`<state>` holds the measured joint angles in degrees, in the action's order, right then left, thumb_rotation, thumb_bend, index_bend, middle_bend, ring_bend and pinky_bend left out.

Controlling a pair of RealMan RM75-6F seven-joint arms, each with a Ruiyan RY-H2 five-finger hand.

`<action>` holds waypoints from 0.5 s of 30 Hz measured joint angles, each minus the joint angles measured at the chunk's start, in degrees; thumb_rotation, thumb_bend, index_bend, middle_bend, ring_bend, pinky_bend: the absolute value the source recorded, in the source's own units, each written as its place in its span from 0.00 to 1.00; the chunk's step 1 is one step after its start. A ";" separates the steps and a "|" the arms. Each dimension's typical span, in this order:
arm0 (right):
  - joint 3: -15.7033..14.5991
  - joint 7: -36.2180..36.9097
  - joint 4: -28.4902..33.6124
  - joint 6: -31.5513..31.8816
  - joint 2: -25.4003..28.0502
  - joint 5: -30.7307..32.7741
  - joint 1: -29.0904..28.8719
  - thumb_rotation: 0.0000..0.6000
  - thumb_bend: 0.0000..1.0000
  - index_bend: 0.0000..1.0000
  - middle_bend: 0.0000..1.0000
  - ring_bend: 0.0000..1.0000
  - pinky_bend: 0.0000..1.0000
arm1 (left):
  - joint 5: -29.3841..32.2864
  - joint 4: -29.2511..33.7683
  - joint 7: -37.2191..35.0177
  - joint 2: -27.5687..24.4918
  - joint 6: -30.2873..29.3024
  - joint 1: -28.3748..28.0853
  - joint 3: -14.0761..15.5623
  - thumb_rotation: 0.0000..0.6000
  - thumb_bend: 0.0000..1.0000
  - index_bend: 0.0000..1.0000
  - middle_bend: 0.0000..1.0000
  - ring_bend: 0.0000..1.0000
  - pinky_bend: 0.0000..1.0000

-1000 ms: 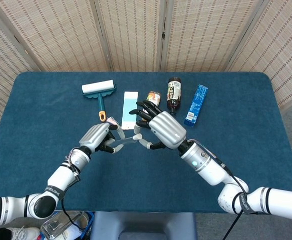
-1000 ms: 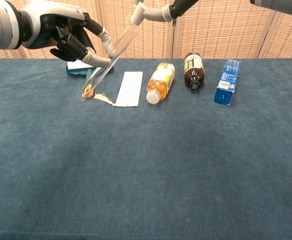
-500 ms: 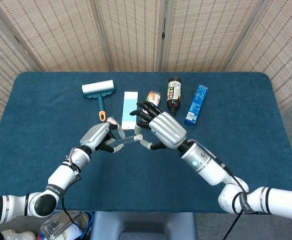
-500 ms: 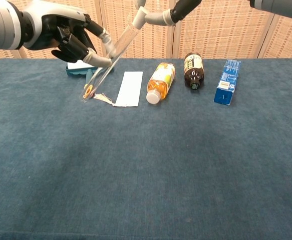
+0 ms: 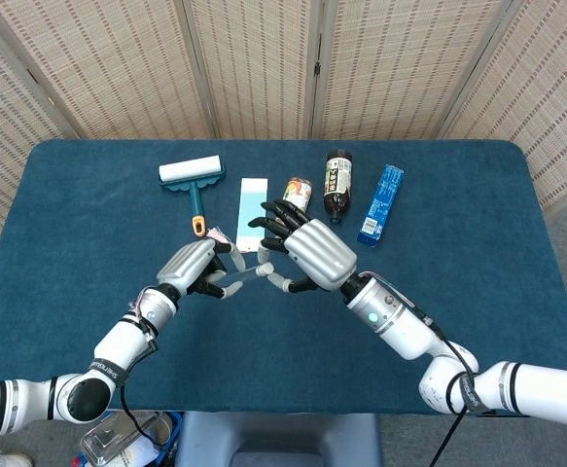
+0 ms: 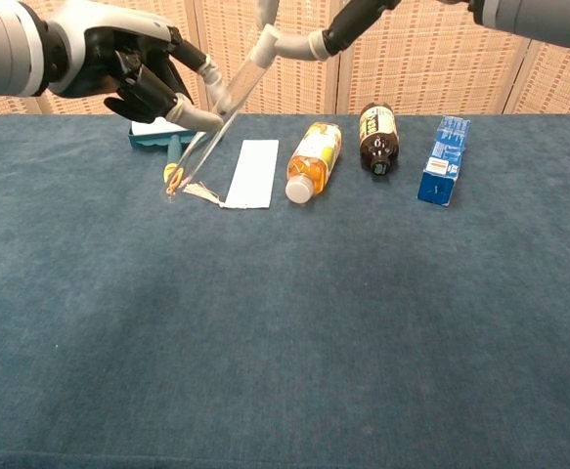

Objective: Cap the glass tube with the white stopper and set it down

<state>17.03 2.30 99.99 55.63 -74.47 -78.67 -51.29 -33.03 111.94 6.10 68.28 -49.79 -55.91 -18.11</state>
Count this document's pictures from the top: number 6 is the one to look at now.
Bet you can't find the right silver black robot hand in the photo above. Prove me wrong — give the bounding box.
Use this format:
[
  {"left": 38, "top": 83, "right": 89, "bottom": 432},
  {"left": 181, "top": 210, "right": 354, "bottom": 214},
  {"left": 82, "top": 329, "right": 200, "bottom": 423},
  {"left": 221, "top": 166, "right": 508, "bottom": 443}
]
[{"left": 256, "top": 0, "right": 403, "bottom": 63}]

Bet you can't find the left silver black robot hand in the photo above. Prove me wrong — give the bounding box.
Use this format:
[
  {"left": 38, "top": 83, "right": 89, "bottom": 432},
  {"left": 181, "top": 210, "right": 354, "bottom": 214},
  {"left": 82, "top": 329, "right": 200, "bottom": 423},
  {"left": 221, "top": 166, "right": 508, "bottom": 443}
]
[{"left": 44, "top": 0, "right": 231, "bottom": 133}]

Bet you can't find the small white cap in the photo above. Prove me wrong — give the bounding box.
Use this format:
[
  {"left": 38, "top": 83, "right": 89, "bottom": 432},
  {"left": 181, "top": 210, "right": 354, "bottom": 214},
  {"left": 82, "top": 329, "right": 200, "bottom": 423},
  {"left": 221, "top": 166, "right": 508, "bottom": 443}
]
[{"left": 254, "top": 24, "right": 282, "bottom": 68}]

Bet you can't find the clear glass test tube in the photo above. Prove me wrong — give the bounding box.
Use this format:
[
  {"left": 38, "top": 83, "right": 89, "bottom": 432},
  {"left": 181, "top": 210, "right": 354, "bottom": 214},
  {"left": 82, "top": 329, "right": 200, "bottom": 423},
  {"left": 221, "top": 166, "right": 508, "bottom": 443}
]
[{"left": 161, "top": 48, "right": 269, "bottom": 199}]

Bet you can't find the woven folding screen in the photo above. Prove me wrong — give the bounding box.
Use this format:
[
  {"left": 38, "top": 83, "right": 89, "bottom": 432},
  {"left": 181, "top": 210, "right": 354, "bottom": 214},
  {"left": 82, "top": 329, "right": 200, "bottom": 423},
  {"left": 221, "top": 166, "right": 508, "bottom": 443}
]
[{"left": 0, "top": 0, "right": 570, "bottom": 126}]

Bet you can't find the teal lint roller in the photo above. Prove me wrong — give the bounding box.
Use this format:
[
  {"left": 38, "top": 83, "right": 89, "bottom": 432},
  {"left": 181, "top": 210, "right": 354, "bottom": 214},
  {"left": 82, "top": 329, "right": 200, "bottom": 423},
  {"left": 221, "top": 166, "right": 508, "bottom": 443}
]
[{"left": 127, "top": 118, "right": 222, "bottom": 196}]

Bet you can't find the dark brown drink bottle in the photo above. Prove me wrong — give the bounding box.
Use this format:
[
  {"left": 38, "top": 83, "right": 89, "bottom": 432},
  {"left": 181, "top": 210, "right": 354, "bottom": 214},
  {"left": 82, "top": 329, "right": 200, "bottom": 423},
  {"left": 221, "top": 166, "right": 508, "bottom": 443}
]
[{"left": 358, "top": 102, "right": 401, "bottom": 178}]

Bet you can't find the amber tea bottle white cap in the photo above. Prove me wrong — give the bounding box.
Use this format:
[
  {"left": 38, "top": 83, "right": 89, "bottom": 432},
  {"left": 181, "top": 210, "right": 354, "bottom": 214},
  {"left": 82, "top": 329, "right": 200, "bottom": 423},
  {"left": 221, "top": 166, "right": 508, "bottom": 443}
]
[{"left": 285, "top": 121, "right": 343, "bottom": 204}]

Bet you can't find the long blue carton box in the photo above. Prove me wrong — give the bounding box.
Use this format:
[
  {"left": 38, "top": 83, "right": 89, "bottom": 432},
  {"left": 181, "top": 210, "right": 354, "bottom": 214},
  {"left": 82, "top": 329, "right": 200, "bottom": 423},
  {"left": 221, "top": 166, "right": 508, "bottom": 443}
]
[{"left": 417, "top": 115, "right": 472, "bottom": 207}]

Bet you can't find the white blue bookmark with tassel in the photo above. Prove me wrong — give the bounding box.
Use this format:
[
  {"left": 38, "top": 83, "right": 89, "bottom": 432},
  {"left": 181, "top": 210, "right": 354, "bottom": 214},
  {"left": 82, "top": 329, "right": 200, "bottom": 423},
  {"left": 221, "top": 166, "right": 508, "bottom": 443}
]
[{"left": 181, "top": 139, "right": 281, "bottom": 210}]

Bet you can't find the blue table cloth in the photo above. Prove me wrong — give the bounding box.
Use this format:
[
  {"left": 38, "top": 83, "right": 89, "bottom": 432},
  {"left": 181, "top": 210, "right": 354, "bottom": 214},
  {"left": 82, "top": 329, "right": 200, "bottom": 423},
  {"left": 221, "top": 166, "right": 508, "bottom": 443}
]
[{"left": 0, "top": 112, "right": 570, "bottom": 469}]

